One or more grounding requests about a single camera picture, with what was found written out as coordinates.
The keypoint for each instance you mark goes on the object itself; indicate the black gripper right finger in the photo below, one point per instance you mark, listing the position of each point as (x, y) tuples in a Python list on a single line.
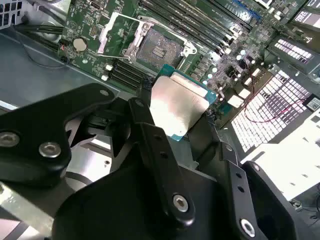
[(243, 207)]

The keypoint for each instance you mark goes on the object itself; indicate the silver CPU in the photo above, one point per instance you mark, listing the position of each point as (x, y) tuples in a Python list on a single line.
[(175, 105)]

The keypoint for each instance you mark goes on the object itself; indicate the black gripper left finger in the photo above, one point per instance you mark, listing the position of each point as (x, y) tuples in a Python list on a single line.
[(30, 125)]

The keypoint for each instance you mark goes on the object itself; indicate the metal socket cover frame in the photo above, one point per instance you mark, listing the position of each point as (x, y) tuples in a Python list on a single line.
[(104, 35)]

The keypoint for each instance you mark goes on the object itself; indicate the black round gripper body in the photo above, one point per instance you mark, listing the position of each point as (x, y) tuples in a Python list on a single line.
[(125, 205)]

